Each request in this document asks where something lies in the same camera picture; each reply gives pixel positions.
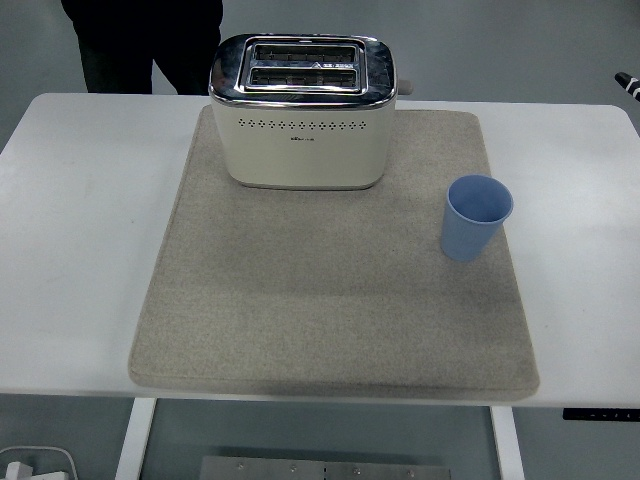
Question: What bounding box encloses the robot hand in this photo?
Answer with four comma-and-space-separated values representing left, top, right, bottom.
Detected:
614, 71, 640, 104

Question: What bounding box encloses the light blue plastic cup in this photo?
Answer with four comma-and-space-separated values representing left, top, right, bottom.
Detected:
439, 173, 515, 263

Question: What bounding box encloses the black table control panel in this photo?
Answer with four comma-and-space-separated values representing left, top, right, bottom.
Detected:
562, 407, 640, 422

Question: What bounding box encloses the cream and chrome toaster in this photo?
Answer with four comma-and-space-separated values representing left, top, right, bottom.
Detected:
208, 33, 400, 192

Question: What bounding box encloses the white table leg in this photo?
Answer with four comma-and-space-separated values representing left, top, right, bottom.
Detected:
114, 397, 158, 480
489, 406, 526, 480

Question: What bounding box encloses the beige fabric mat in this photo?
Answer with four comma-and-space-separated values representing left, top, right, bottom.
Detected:
127, 107, 542, 401

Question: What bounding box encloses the person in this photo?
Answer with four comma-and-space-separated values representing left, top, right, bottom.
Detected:
60, 0, 224, 96

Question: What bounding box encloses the white rounded tray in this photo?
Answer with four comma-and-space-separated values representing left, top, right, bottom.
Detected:
0, 445, 78, 480

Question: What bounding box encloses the white plug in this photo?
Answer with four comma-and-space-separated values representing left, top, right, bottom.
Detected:
1, 461, 35, 480

